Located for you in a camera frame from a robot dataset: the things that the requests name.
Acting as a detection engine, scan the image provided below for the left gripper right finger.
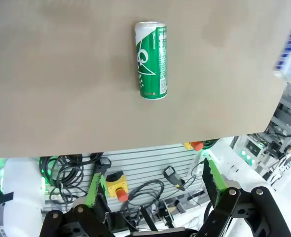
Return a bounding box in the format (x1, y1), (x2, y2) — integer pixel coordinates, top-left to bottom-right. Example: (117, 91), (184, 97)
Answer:
(199, 157), (291, 237)

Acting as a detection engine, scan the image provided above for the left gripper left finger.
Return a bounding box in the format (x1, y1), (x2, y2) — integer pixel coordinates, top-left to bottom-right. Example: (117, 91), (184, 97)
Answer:
(38, 172), (117, 237)

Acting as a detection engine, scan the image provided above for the green drink can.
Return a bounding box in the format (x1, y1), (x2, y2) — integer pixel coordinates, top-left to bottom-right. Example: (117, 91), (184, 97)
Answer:
(134, 21), (168, 100)

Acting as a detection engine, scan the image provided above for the yellow emergency stop box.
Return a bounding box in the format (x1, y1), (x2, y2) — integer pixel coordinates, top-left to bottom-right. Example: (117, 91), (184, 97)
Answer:
(105, 169), (129, 202)

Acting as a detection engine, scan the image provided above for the black handheld controller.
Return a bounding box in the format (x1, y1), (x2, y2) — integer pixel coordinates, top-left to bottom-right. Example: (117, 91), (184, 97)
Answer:
(163, 166), (186, 192)

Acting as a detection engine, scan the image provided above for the red emergency stop button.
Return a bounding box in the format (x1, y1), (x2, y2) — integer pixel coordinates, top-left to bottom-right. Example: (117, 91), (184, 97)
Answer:
(183, 141), (205, 152)

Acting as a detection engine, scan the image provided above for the control box with green lights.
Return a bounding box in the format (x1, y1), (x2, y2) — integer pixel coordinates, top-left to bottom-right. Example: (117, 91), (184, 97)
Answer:
(234, 134), (267, 171)

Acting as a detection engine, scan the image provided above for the grey equipment rack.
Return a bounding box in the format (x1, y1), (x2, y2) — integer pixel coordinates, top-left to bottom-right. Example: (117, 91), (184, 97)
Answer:
(268, 81), (291, 139)

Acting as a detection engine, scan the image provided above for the tangled black cable bundle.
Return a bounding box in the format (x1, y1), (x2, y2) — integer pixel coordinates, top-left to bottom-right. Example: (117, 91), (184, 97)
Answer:
(38, 153), (104, 198)

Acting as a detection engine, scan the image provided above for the coiled black cable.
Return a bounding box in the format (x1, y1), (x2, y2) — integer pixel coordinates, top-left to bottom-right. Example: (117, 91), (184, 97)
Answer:
(120, 179), (166, 223)

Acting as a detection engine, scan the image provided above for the ribbed aluminium base plate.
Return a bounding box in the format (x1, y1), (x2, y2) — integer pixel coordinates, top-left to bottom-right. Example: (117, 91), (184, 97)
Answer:
(44, 142), (212, 225)

